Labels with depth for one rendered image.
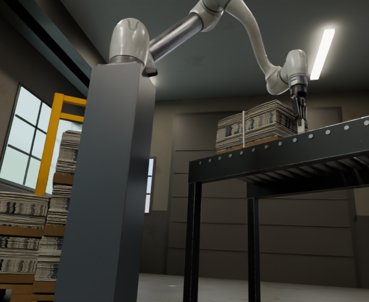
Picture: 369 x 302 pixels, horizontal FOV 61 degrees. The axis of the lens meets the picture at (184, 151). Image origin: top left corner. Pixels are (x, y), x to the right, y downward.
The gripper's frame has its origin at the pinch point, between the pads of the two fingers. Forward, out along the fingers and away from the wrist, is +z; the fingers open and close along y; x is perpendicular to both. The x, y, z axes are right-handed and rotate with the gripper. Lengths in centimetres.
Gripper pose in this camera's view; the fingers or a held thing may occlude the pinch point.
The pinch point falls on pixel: (301, 126)
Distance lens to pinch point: 159.9
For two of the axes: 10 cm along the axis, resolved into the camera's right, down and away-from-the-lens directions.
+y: -7.3, -2.5, -6.3
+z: -0.5, 9.5, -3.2
